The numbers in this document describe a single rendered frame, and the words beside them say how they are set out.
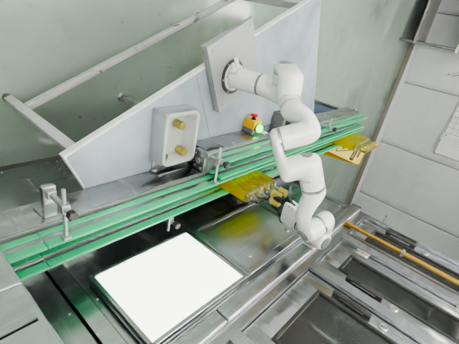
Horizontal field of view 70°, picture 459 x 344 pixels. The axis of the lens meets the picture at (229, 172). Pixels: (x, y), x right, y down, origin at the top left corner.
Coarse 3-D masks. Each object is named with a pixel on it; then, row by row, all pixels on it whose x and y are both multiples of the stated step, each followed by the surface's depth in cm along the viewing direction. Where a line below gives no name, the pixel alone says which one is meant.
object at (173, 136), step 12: (168, 120) 123; (180, 120) 138; (192, 120) 137; (168, 132) 136; (180, 132) 141; (192, 132) 139; (168, 144) 139; (180, 144) 144; (192, 144) 141; (168, 156) 139; (180, 156) 141; (192, 156) 143
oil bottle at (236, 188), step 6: (234, 180) 151; (222, 186) 153; (228, 186) 151; (234, 186) 148; (240, 186) 147; (246, 186) 148; (234, 192) 149; (240, 192) 146; (246, 192) 144; (252, 192) 145; (240, 198) 147; (246, 198) 145
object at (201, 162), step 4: (196, 148) 145; (200, 148) 146; (196, 152) 145; (200, 152) 143; (204, 152) 142; (196, 156) 146; (200, 156) 144; (204, 156) 142; (196, 160) 146; (200, 160) 145; (204, 160) 143; (196, 164) 147; (200, 164) 145; (204, 164) 144; (196, 168) 148; (200, 168) 145; (204, 168) 145
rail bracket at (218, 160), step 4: (220, 148) 136; (208, 152) 141; (220, 152) 136; (208, 156) 141; (212, 156) 140; (220, 156) 137; (216, 160) 138; (220, 160) 137; (224, 164) 135; (228, 164) 135; (216, 168) 140; (228, 168) 137; (216, 172) 140; (216, 176) 141; (212, 180) 143; (216, 180) 142
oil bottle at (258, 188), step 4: (240, 176) 156; (244, 176) 157; (240, 180) 153; (244, 180) 153; (248, 180) 154; (252, 180) 154; (248, 184) 150; (252, 184) 151; (256, 184) 151; (256, 188) 148; (260, 188) 150; (256, 192) 149
